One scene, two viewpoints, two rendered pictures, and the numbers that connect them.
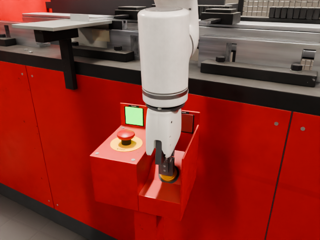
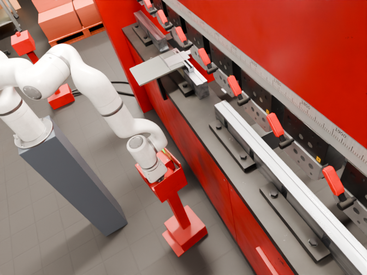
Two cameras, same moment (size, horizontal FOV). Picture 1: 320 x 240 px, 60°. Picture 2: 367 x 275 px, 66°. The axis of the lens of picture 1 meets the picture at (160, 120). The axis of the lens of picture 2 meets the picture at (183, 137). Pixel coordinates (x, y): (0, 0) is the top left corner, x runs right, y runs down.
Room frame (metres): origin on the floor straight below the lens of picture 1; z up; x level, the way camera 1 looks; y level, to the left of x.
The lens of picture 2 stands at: (0.10, -0.71, 1.87)
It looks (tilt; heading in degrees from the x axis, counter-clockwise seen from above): 48 degrees down; 49
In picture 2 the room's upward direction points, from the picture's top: 17 degrees counter-clockwise
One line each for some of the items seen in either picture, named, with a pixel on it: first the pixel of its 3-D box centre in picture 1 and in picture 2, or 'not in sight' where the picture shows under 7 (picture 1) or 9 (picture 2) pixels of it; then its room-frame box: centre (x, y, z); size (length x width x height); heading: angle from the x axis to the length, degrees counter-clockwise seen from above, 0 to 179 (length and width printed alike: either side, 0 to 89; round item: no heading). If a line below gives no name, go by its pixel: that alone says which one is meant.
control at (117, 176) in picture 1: (147, 156); (159, 171); (0.54, 0.03, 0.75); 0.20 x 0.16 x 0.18; 72
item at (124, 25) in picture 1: (102, 23); (183, 60); (1.08, 0.21, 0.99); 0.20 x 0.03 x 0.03; 61
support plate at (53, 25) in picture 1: (65, 24); (156, 67); (0.96, 0.31, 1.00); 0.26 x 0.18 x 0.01; 151
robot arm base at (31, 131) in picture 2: not in sight; (22, 120); (0.31, 0.56, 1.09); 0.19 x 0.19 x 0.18
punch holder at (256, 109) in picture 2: not in sight; (266, 96); (0.71, -0.44, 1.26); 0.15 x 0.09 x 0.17; 61
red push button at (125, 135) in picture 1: (125, 138); not in sight; (0.54, 0.08, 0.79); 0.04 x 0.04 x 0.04
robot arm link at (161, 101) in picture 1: (165, 92); (149, 161); (0.49, -0.01, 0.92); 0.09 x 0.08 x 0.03; 162
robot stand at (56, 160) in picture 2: not in sight; (82, 186); (0.31, 0.56, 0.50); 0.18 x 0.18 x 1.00; 65
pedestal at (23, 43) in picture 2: not in sight; (42, 70); (1.04, 2.16, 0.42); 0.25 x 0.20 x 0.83; 151
